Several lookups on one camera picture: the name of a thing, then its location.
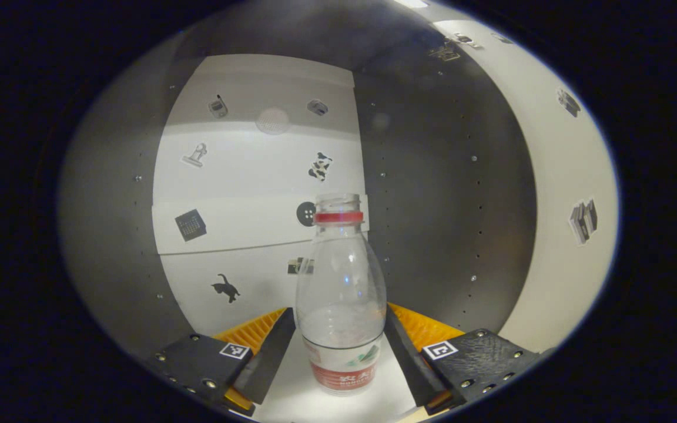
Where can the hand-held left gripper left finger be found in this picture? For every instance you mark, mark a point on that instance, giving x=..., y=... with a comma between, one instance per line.
x=271, y=358

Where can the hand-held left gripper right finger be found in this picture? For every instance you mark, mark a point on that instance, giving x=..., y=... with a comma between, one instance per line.
x=409, y=364

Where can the dark grey cabinet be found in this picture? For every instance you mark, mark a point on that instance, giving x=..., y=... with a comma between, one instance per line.
x=432, y=205

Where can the clear plastic bottle red label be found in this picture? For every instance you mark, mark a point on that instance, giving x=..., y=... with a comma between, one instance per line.
x=341, y=282

